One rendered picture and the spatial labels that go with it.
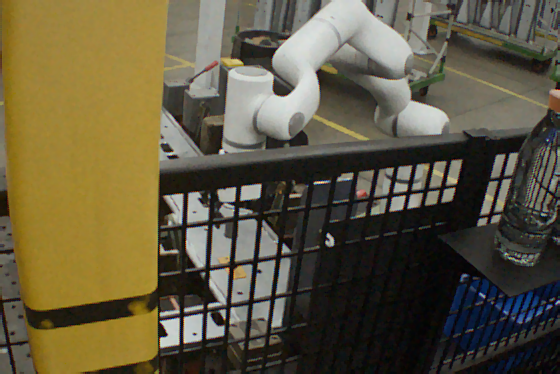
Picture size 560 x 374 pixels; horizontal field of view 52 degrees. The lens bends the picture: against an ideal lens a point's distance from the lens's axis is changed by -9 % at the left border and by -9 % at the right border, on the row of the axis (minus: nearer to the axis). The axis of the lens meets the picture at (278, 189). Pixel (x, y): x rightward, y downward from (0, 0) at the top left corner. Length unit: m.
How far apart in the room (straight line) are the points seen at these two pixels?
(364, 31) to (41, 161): 1.12
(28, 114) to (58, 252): 0.10
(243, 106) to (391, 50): 0.45
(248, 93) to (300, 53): 0.16
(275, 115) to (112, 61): 0.78
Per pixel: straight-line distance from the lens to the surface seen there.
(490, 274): 0.69
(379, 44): 1.45
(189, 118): 2.05
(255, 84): 1.15
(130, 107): 0.38
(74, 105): 0.37
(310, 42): 1.28
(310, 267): 1.09
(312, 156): 0.58
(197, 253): 1.41
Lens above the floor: 1.78
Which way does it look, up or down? 27 degrees down
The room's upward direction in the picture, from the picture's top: 7 degrees clockwise
